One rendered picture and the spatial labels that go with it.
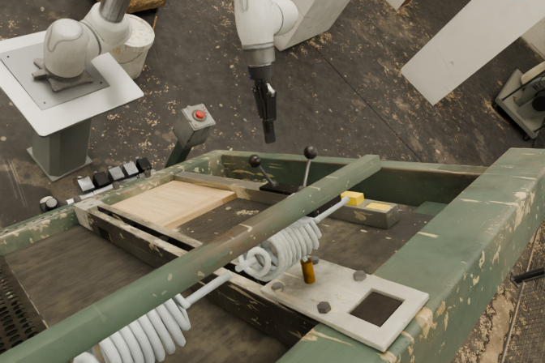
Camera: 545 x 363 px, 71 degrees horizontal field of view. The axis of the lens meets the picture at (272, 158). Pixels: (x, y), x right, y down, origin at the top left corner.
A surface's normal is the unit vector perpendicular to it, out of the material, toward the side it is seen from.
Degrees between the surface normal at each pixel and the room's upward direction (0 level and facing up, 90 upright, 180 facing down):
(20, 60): 3
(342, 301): 55
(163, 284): 35
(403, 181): 90
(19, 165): 0
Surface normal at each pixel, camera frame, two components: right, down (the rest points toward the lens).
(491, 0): -0.61, 0.44
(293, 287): -0.20, -0.95
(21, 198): 0.44, -0.50
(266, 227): 0.67, 0.05
